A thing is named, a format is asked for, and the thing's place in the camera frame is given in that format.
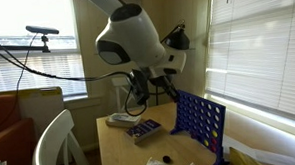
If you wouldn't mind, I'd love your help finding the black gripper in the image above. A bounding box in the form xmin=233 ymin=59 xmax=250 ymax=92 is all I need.
xmin=148 ymin=72 xmax=182 ymax=104

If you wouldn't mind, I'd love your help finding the blue connect four board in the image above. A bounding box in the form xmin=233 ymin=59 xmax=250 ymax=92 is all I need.
xmin=167 ymin=86 xmax=230 ymax=165

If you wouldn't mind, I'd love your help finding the black disc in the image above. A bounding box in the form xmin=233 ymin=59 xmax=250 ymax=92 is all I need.
xmin=162 ymin=154 xmax=172 ymax=165

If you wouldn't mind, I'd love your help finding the purple card game box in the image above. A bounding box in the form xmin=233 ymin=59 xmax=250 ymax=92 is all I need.
xmin=124 ymin=118 xmax=165 ymax=145

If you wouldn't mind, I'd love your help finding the white mermaid cover book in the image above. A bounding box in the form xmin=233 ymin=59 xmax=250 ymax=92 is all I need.
xmin=104 ymin=111 xmax=143 ymax=130

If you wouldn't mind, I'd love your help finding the yellow bag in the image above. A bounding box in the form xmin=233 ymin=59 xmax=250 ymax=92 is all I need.
xmin=227 ymin=145 xmax=264 ymax=165

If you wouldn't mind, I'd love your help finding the white moulded chair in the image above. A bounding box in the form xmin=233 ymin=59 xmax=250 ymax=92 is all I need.
xmin=21 ymin=107 xmax=92 ymax=165

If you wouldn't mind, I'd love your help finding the whiteboard with yellow tape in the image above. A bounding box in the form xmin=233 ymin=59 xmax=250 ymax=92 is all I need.
xmin=16 ymin=85 xmax=68 ymax=141

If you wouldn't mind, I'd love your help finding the orange brown armchair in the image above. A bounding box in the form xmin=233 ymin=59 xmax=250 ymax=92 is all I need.
xmin=0 ymin=92 xmax=38 ymax=165

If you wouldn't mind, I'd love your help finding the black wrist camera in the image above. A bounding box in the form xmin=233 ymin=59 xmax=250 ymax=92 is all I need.
xmin=130 ymin=67 xmax=153 ymax=107

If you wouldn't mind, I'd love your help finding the thick black cable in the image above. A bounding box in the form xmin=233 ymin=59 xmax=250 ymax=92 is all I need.
xmin=0 ymin=24 xmax=150 ymax=124

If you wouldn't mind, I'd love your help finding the black stereo camera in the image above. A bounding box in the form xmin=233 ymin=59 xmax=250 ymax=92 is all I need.
xmin=25 ymin=23 xmax=60 ymax=37

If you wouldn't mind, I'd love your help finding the thin black cable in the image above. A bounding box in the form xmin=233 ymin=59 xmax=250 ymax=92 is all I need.
xmin=0 ymin=32 xmax=44 ymax=133

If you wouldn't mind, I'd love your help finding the black camera boom stand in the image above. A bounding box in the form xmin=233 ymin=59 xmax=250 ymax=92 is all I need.
xmin=0 ymin=34 xmax=51 ymax=56

